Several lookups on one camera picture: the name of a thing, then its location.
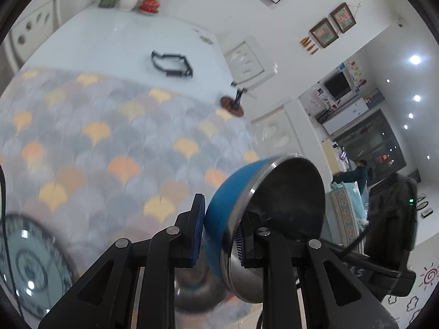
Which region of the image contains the white chair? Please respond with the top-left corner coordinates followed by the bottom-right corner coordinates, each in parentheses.
top-left (2, 0), bottom-right (62, 74)
top-left (217, 32), bottom-right (278, 90)
top-left (252, 100), bottom-right (327, 166)

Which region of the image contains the white chair far left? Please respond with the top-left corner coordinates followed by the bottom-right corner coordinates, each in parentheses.
top-left (2, 0), bottom-right (62, 74)

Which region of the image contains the small framed picture upper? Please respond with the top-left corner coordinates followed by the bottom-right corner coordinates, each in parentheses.
top-left (330, 2), bottom-right (356, 33)

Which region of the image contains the blue steel bowl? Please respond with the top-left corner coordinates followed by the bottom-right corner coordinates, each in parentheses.
top-left (202, 155), bottom-right (325, 303)

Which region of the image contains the red steel bowl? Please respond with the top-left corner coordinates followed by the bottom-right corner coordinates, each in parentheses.
top-left (175, 265), bottom-right (229, 313)

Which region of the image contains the scallop patterned placemat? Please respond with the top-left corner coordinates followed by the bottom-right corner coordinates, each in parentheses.
top-left (1, 68), bottom-right (258, 328)

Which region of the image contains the black microwave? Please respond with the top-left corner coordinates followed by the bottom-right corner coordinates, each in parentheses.
top-left (324, 71), bottom-right (351, 101)

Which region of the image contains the small framed picture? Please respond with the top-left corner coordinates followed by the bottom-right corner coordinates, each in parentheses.
top-left (309, 18), bottom-right (339, 48)
top-left (330, 2), bottom-right (356, 33)

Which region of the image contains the white chair near right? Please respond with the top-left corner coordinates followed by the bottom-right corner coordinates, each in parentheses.
top-left (252, 100), bottom-right (327, 166)

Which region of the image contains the white chair far right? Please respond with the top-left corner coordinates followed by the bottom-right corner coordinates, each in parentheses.
top-left (217, 32), bottom-right (278, 90)

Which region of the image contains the small framed picture lower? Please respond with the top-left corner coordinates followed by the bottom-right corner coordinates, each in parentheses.
top-left (309, 18), bottom-right (339, 48)

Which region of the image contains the blue patterned plate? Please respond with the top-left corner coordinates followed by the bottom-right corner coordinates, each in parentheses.
top-left (1, 214), bottom-right (74, 319)

